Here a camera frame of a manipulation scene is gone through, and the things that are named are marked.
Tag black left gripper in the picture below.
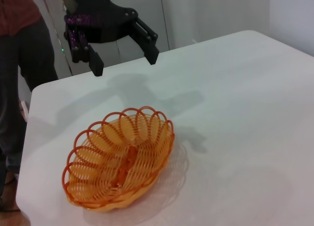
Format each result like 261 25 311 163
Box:
64 0 160 76

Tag orange plastic woven basket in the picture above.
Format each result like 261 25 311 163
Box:
61 105 175 213

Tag person red shirt dark trousers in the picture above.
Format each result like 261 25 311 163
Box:
0 0 59 212

